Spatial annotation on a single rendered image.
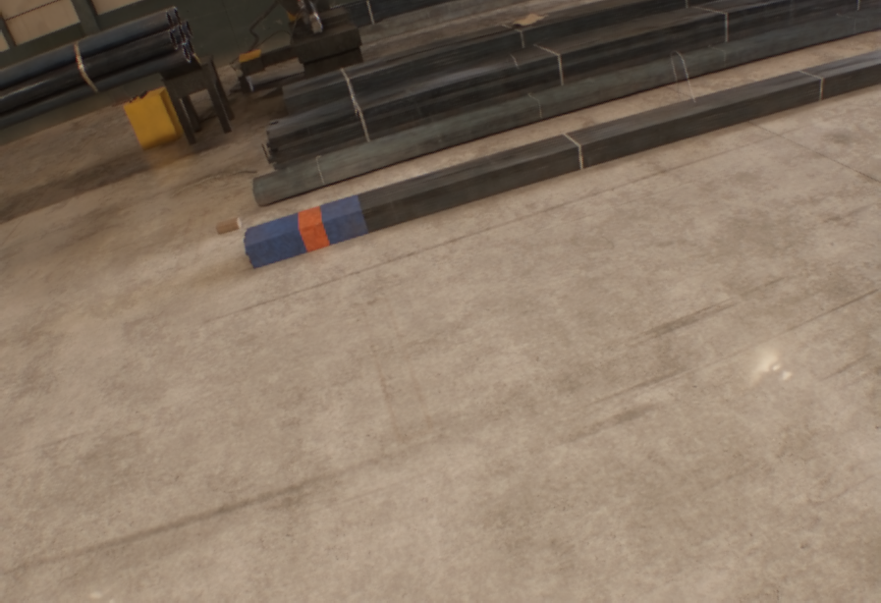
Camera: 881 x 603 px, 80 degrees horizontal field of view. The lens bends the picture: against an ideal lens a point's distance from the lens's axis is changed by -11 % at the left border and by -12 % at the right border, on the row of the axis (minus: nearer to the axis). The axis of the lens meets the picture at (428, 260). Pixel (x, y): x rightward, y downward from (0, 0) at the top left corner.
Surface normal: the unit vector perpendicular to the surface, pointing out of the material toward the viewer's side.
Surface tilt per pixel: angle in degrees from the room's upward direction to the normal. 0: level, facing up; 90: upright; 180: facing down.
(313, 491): 0
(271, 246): 90
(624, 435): 0
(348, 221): 90
